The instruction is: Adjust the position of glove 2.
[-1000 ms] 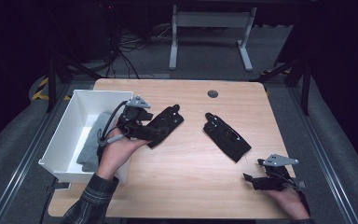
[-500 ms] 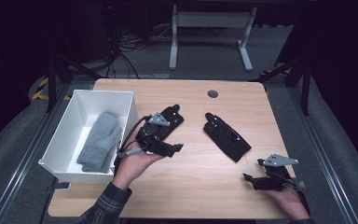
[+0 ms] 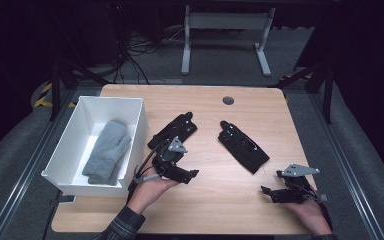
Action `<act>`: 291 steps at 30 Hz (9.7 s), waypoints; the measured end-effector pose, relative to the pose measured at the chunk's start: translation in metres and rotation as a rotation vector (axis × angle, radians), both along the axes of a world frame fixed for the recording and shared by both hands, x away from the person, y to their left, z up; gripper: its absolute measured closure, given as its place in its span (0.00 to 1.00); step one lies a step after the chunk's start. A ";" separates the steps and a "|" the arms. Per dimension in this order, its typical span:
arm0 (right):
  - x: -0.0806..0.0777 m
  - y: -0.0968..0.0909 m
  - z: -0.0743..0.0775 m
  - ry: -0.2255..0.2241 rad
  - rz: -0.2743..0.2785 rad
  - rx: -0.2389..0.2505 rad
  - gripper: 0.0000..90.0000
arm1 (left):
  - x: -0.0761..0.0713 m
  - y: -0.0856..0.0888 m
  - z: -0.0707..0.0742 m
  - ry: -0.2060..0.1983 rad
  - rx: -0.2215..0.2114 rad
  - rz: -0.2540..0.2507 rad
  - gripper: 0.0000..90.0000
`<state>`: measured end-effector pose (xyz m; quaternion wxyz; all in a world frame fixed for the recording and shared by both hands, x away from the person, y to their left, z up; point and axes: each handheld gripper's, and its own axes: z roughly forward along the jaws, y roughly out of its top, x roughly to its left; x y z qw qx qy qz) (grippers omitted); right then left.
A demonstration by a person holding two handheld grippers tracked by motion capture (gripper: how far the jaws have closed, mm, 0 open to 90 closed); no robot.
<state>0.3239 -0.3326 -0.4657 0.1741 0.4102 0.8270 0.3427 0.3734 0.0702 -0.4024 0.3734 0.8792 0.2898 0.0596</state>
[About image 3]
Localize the black glove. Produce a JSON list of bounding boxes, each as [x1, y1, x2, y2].
[[147, 111, 198, 151], [217, 120, 270, 175]]

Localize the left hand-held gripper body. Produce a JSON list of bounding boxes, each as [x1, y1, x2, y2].
[[152, 135, 189, 183]]

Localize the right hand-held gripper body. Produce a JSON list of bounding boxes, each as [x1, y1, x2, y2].
[[273, 163, 321, 204]]

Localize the white box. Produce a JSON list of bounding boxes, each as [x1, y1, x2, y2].
[[40, 95, 149, 199]]

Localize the person's right hand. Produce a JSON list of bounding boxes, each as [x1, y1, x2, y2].
[[284, 198, 333, 236]]

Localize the black floor cables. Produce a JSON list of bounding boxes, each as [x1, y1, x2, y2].
[[113, 26, 188, 84]]

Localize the aluminium rail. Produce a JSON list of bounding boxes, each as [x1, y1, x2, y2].
[[0, 88, 78, 240], [308, 93, 384, 240]]

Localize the plain grey mitten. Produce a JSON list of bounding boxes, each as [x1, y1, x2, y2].
[[81, 119, 133, 184]]

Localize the white metal desk frame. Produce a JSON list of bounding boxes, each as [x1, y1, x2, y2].
[[180, 4, 277, 78]]

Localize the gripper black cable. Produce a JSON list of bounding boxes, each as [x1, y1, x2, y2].
[[298, 184, 334, 229], [126, 139, 169, 205]]

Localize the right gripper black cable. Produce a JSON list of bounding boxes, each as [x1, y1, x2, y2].
[[298, 184, 334, 229]]

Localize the yellow black striped tape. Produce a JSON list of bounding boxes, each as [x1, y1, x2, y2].
[[33, 82, 78, 108]]

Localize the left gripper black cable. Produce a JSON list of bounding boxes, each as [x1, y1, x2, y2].
[[126, 139, 169, 205]]

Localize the black metal stand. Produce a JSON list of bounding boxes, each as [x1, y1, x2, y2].
[[268, 61, 335, 125], [48, 56, 109, 122]]

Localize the person's left hand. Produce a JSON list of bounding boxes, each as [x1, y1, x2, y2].
[[127, 159, 181, 215]]

